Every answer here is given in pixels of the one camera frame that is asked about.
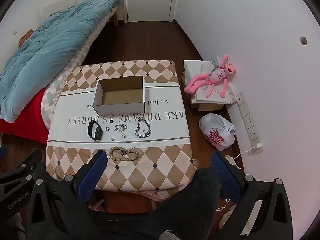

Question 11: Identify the white cable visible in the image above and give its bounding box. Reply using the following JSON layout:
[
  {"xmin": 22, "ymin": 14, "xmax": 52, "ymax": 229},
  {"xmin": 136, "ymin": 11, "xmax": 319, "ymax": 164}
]
[{"xmin": 216, "ymin": 198, "xmax": 231, "ymax": 211}]

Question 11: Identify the checkered printed tablecloth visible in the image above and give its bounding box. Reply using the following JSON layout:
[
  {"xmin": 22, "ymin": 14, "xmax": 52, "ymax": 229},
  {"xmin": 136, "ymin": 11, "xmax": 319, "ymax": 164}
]
[{"xmin": 46, "ymin": 60, "xmax": 198, "ymax": 198}]

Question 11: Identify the red bed sheet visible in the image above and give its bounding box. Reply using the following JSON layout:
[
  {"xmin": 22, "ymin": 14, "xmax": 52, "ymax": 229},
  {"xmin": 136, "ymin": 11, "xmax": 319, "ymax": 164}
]
[{"xmin": 0, "ymin": 89, "xmax": 54, "ymax": 145}]

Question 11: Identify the person's dark trouser leg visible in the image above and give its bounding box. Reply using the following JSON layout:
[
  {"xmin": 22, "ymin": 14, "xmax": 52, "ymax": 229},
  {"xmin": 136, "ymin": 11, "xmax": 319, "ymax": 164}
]
[{"xmin": 82, "ymin": 167, "xmax": 222, "ymax": 240}]

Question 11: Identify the black smart band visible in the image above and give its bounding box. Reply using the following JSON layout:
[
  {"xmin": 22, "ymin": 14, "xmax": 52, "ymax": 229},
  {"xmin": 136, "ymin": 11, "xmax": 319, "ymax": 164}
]
[{"xmin": 87, "ymin": 120, "xmax": 104, "ymax": 142}]

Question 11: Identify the chunky silver chain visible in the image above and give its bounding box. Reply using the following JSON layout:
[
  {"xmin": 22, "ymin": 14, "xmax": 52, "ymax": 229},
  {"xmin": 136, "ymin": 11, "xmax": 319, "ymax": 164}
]
[{"xmin": 135, "ymin": 119, "xmax": 152, "ymax": 138}]

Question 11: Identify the wooden bed leg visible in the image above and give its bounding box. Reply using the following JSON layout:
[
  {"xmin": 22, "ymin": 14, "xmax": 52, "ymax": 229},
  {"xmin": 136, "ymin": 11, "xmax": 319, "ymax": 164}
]
[{"xmin": 114, "ymin": 4, "xmax": 125, "ymax": 26}]

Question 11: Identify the pink plush toy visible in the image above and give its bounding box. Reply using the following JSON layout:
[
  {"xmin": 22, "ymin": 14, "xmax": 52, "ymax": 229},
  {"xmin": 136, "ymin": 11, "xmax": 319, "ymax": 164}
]
[{"xmin": 184, "ymin": 54, "xmax": 238, "ymax": 99}]

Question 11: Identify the light blue pillow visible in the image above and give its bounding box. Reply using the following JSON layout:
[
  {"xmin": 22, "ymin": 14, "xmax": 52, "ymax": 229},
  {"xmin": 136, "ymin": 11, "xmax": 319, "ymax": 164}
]
[{"xmin": 0, "ymin": 0, "xmax": 123, "ymax": 123}]

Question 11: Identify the white charger with cable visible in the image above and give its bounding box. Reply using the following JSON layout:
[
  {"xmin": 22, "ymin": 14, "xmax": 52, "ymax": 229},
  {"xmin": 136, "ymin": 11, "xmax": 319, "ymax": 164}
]
[{"xmin": 226, "ymin": 142, "xmax": 262, "ymax": 166}]

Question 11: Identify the white plastic bag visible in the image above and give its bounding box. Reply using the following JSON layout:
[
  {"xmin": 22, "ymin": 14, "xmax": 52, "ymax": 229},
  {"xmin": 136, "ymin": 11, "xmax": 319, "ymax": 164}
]
[{"xmin": 199, "ymin": 113, "xmax": 237, "ymax": 151}]

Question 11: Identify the white door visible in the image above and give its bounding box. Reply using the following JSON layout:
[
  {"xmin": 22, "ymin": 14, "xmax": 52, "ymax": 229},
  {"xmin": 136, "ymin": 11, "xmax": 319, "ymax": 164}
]
[{"xmin": 126, "ymin": 0, "xmax": 176, "ymax": 23}]

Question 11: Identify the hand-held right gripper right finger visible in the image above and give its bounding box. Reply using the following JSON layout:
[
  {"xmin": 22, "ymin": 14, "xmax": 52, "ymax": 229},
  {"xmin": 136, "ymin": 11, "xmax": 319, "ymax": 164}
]
[{"xmin": 211, "ymin": 151, "xmax": 293, "ymax": 240}]

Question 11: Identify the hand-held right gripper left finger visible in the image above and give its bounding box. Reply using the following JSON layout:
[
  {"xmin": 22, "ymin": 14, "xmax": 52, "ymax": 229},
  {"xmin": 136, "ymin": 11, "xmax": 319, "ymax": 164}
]
[{"xmin": 26, "ymin": 150, "xmax": 108, "ymax": 240}]

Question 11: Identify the brown plush toy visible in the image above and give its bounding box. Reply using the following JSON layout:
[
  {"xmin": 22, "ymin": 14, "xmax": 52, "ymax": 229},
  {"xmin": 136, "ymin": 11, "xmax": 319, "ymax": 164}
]
[{"xmin": 18, "ymin": 29, "xmax": 34, "ymax": 47}]

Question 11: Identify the brown cardboard box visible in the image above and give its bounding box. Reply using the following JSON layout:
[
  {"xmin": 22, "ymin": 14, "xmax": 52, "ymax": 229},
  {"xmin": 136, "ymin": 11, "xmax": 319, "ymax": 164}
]
[{"xmin": 197, "ymin": 102, "xmax": 225, "ymax": 111}]

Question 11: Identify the white power strip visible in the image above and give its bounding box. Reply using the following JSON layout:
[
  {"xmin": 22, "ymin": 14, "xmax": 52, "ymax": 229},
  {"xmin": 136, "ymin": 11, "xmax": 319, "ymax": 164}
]
[{"xmin": 236, "ymin": 92, "xmax": 264, "ymax": 154}]

